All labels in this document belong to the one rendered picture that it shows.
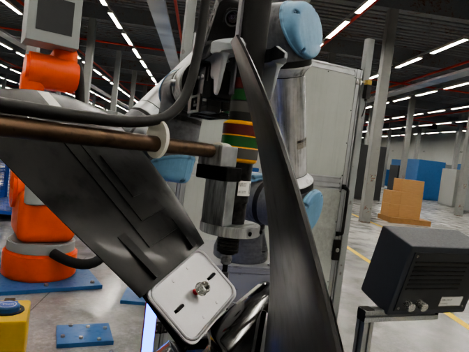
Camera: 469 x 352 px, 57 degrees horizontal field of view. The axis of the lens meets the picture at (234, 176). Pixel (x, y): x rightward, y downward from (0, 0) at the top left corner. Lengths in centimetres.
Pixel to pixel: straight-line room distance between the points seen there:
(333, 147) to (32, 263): 281
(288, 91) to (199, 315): 64
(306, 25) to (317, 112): 175
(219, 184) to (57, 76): 393
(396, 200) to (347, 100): 1016
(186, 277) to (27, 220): 380
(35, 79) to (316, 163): 272
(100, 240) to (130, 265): 3
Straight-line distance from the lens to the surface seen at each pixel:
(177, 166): 71
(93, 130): 33
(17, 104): 30
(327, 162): 271
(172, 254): 43
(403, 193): 1288
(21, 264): 428
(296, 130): 99
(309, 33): 95
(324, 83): 270
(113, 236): 40
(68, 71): 436
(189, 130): 71
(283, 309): 18
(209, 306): 43
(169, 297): 41
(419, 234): 117
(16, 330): 84
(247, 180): 48
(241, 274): 113
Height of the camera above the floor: 139
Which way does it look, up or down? 3 degrees down
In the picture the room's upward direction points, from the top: 7 degrees clockwise
